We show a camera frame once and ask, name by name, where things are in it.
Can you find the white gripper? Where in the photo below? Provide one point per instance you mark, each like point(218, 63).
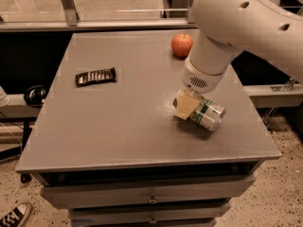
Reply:
point(199, 78)

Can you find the white green 7up can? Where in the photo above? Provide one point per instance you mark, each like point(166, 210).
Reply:
point(208, 114)

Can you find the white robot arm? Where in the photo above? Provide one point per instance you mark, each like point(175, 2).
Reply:
point(229, 27)

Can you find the red apple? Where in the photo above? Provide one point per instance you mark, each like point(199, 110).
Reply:
point(181, 44)

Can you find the grey side ledge right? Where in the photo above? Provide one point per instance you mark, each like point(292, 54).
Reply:
point(270, 96)

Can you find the black snack bar wrapper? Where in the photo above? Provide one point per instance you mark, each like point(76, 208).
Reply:
point(95, 77)

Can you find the grey drawer cabinet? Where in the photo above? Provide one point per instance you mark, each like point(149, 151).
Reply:
point(127, 131)

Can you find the top drawer with knob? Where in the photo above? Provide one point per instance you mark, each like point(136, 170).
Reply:
point(152, 192)

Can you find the drawer with knob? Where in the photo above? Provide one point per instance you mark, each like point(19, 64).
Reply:
point(153, 215)
point(152, 192)

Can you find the metal clamp on ledge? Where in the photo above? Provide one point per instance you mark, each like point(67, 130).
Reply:
point(287, 86)

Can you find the black headphones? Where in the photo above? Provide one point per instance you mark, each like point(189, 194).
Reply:
point(35, 96)

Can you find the grey side shelf left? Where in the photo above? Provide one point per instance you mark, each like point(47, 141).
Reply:
point(14, 106)

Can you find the black white sneaker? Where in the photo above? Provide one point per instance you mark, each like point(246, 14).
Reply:
point(17, 217)

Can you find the metal window rail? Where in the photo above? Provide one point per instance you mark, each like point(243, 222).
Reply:
point(96, 25)

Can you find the left metal bracket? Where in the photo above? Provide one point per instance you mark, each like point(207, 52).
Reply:
point(70, 12)

